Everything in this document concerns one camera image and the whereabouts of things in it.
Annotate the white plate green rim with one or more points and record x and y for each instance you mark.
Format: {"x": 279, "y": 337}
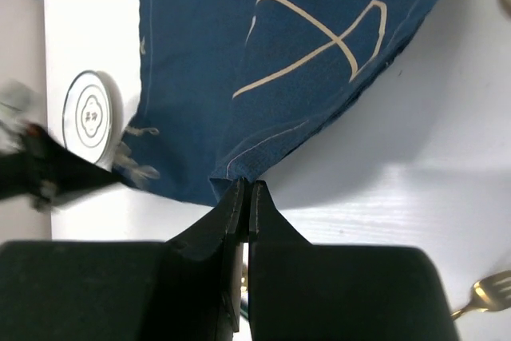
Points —
{"x": 92, "y": 117}

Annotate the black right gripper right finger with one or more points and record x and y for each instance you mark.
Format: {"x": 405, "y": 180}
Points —
{"x": 304, "y": 291}

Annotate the blue fish-print placemat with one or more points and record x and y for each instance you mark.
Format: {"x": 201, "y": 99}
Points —
{"x": 231, "y": 87}

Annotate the gold fork green handle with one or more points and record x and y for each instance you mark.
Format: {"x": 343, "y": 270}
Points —
{"x": 491, "y": 293}

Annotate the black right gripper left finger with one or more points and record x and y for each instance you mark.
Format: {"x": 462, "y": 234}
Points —
{"x": 187, "y": 288}

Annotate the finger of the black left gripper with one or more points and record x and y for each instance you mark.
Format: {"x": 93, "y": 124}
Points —
{"x": 49, "y": 174}

